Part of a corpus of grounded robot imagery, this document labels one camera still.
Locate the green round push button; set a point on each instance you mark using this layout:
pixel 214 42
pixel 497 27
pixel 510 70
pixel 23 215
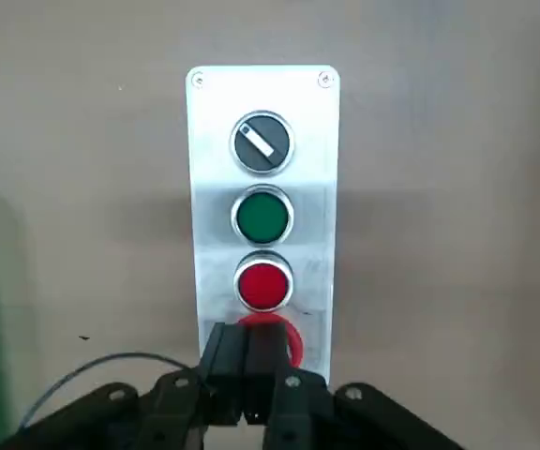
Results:
pixel 261 215

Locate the red emergency stop button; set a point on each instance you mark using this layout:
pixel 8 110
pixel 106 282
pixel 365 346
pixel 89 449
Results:
pixel 295 344

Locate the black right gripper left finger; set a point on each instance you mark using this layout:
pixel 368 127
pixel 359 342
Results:
pixel 225 351

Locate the white button box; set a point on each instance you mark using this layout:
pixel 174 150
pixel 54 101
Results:
pixel 209 187

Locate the red flat push button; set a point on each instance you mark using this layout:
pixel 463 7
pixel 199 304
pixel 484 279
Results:
pixel 263 286

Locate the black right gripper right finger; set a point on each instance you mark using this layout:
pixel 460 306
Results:
pixel 267 351

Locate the black selector switch knob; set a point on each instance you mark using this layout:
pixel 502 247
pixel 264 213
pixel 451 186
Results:
pixel 261 143

